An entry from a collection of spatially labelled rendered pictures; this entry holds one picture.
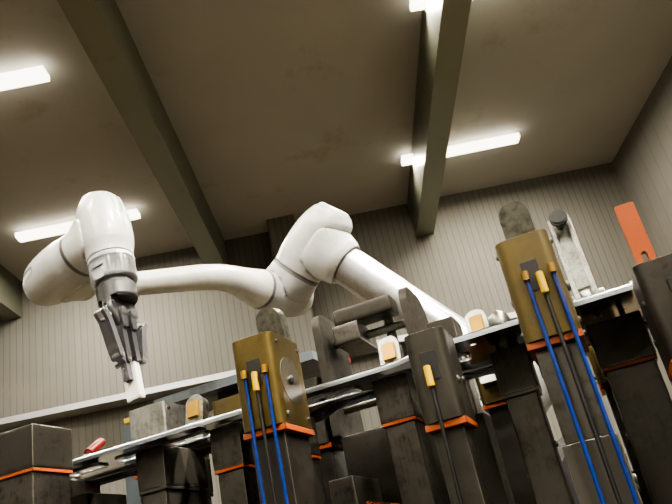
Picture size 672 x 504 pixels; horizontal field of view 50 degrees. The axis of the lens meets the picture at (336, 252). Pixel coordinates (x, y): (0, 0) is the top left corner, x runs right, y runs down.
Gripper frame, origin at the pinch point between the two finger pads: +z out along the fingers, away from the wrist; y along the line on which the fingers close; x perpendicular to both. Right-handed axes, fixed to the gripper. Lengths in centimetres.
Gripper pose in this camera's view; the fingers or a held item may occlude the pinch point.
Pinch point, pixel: (133, 382)
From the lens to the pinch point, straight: 135.6
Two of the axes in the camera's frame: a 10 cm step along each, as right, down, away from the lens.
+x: 8.6, -4.5, -2.5
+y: -4.2, -3.2, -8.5
